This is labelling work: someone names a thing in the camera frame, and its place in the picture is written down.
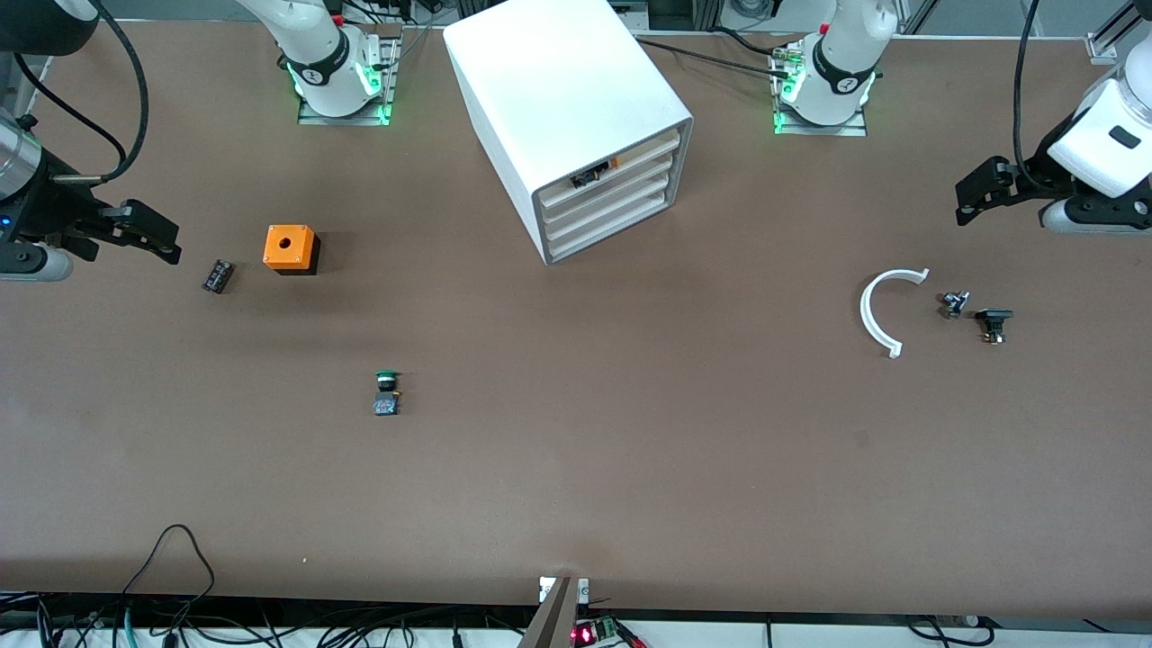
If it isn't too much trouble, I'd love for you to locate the tangled black cable bundle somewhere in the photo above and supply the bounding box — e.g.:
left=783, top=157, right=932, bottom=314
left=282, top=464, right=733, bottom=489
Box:
left=0, top=589, right=541, bottom=648

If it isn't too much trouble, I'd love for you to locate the aluminium frame profile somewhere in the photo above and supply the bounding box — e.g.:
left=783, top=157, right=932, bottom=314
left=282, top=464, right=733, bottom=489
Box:
left=1084, top=0, right=1137, bottom=62

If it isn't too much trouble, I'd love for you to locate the small black orange component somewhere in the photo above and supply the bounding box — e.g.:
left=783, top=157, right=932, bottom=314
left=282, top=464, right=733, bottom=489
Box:
left=571, top=158, right=622, bottom=190

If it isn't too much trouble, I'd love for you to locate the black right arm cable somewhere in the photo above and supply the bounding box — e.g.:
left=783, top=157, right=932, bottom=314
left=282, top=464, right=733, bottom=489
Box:
left=9, top=0, right=149, bottom=184

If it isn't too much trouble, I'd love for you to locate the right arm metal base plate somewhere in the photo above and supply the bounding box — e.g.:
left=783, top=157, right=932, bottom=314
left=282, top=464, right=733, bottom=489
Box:
left=297, top=36, right=401, bottom=127

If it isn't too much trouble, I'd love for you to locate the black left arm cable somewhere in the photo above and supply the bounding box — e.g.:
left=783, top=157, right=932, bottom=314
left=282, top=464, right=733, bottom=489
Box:
left=1013, top=0, right=1045, bottom=194

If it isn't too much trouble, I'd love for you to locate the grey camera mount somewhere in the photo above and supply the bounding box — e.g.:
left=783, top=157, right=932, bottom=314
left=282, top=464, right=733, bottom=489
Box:
left=517, top=576, right=591, bottom=648

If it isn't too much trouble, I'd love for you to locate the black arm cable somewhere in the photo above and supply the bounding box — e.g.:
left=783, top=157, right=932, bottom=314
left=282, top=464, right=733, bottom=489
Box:
left=9, top=0, right=149, bottom=184
left=1013, top=0, right=1045, bottom=194

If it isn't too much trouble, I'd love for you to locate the orange button enclosure box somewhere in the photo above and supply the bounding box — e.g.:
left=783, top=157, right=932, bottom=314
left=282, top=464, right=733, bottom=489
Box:
left=263, top=224, right=321, bottom=276

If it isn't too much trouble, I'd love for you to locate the black cable on table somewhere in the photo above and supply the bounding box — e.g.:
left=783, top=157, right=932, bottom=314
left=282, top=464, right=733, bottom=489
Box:
left=633, top=38, right=791, bottom=77

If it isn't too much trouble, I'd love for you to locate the circuit board with red LED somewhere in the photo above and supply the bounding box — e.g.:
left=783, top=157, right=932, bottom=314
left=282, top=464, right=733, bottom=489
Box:
left=571, top=616, right=647, bottom=648

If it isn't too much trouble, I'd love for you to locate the black looped cable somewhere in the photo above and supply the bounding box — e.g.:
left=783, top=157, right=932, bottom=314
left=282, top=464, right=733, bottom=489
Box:
left=121, top=524, right=217, bottom=622

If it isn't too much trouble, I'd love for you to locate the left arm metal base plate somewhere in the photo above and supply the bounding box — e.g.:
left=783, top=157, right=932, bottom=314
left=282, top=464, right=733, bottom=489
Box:
left=772, top=45, right=869, bottom=138

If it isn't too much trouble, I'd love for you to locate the white curved plastic arc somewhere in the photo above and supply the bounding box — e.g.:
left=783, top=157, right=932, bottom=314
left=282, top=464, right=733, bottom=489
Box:
left=859, top=267, right=931, bottom=360

